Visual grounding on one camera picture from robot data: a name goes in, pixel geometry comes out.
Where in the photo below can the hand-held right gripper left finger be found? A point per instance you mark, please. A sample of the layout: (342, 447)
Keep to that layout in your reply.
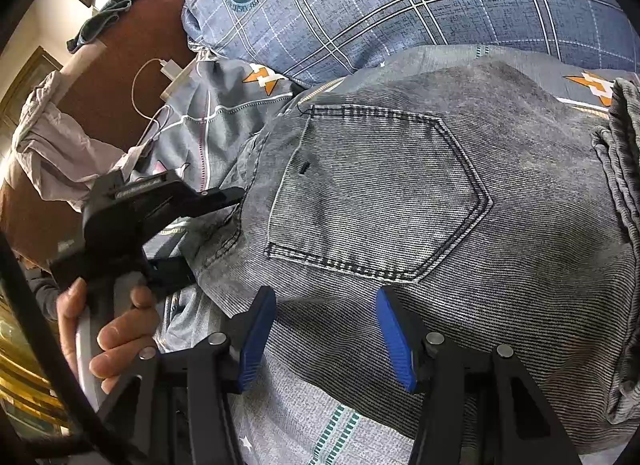
(255, 340)

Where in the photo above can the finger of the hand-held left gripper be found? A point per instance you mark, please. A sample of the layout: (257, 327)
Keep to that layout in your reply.
(170, 272)
(220, 198)

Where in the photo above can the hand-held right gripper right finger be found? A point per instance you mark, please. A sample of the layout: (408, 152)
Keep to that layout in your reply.
(397, 350)

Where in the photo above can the grey denim pants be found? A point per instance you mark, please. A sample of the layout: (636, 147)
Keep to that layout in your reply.
(380, 185)

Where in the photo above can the person's left forearm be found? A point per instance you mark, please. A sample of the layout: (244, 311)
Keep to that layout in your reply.
(42, 290)

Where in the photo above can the person's left hand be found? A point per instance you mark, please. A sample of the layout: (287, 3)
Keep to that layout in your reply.
(130, 325)

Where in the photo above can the pale pink-grey garment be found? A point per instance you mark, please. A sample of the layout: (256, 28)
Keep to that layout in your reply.
(55, 145)

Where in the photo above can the grey star-print bed sheet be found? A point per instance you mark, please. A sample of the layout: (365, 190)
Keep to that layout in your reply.
(220, 95)

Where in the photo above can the beige power bank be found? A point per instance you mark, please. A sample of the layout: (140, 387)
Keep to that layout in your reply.
(177, 87)

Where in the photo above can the white charger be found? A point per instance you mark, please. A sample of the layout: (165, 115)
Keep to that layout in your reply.
(169, 69)

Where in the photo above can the golden furniture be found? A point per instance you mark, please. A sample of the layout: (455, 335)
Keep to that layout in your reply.
(25, 380)

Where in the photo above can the brown headboard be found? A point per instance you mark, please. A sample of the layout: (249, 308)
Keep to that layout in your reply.
(140, 30)

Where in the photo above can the green cloth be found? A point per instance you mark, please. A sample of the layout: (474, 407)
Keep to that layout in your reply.
(95, 25)

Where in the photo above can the blue plaid pillow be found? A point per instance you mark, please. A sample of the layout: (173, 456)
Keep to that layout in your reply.
(400, 5)

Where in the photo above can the golden frame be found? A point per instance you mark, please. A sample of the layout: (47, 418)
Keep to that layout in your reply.
(30, 80)

